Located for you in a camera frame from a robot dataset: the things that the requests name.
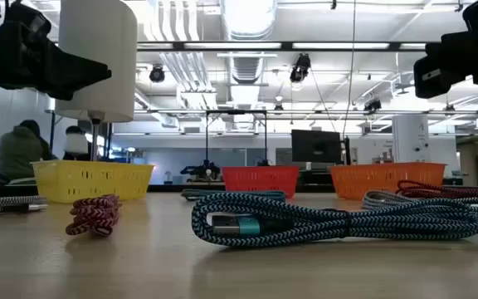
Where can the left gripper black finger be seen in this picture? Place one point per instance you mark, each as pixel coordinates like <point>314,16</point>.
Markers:
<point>62,90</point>
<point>73,66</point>

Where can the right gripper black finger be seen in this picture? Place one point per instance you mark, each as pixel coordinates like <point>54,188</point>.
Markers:
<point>450,50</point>
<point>434,81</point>

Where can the grey tool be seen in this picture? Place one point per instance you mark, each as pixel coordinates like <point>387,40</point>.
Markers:
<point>388,199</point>

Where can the black background robot arm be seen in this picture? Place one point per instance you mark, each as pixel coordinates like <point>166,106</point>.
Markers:
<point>201,170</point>

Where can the white cylinder shade table lamp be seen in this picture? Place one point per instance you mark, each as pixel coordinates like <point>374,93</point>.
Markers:
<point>98,62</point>

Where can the person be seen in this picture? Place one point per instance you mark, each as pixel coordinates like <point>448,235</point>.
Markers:
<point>19,153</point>
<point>75,129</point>

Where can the small white background lamp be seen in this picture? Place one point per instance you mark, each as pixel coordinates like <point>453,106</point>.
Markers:
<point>76,143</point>

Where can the white round column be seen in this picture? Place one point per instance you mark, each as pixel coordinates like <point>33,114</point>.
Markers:
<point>409,137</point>

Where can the black ceiling spotlight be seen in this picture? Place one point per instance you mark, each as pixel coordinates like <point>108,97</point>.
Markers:
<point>300,68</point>
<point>372,105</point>
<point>157,74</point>

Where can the yellow plastic basket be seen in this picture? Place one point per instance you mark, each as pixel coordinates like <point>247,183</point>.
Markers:
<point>56,182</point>

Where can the orange plastic basket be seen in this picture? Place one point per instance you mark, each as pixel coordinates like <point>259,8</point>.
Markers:
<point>380,178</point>

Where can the black computer monitor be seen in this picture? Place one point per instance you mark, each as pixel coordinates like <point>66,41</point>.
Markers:
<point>315,145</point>

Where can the red plastic basket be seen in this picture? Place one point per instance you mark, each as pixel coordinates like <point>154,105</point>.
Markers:
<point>259,178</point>

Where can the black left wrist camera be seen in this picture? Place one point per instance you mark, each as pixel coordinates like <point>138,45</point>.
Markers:
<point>27,21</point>

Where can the black suspended light rail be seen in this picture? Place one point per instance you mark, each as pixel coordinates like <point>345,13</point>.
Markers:
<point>284,46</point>

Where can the black background stand frame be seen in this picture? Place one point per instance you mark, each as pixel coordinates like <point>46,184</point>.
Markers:
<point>235,112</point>

